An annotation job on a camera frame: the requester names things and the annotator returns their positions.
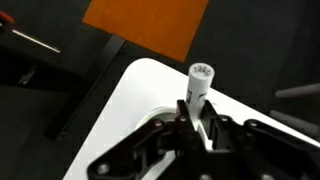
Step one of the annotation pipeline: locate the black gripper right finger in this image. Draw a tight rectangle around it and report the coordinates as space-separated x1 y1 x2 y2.
199 99 320 180

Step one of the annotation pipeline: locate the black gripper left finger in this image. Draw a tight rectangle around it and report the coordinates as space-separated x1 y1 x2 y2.
87 99 205 180

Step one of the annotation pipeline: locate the white marker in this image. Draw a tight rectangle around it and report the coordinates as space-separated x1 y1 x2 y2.
184 61 216 120

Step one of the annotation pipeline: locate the gray rod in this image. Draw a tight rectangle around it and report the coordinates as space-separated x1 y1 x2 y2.
269 109 320 138
274 82 320 100

